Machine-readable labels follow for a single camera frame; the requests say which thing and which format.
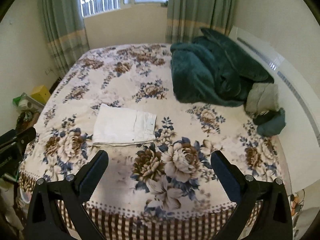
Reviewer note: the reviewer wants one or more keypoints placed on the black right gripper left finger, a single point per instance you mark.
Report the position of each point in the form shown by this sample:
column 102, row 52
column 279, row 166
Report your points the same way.
column 44, row 219

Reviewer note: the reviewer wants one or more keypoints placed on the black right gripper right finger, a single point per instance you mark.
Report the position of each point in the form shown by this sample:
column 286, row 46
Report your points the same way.
column 274, row 219

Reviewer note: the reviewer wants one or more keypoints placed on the white pants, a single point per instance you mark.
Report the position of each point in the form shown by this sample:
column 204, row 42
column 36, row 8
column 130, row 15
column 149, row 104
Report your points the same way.
column 118, row 126

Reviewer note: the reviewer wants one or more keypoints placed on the cluttered side items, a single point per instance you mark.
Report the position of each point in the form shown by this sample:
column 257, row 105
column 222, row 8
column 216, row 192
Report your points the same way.
column 29, row 111

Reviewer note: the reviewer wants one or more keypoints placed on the yellow storage box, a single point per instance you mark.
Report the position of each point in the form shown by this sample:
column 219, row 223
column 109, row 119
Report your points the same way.
column 41, row 94

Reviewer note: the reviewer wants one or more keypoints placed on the white bed headboard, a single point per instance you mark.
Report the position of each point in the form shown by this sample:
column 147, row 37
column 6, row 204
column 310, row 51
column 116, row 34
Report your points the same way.
column 300, row 137

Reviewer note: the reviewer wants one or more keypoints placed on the dark teal garment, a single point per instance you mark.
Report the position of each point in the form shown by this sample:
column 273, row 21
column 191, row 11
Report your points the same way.
column 271, row 123

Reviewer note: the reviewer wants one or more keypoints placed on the floral fleece bed blanket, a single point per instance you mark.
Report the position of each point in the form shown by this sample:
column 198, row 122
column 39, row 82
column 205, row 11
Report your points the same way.
column 165, row 189

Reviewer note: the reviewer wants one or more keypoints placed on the beige fuzzy cloth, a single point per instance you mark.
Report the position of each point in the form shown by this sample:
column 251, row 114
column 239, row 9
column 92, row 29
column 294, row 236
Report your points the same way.
column 263, row 97

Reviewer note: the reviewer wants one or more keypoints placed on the green left curtain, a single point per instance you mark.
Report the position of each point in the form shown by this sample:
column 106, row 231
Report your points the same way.
column 64, row 31

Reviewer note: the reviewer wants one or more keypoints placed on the green curtain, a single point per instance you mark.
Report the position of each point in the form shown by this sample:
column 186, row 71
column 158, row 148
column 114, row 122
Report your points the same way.
column 185, row 18
column 64, row 31

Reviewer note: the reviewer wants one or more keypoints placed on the dark green plush blanket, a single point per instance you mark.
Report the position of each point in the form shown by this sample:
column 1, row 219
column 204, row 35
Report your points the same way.
column 214, row 69

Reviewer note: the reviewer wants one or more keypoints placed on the green right curtain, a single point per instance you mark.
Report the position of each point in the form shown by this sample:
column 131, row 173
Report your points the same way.
column 185, row 18

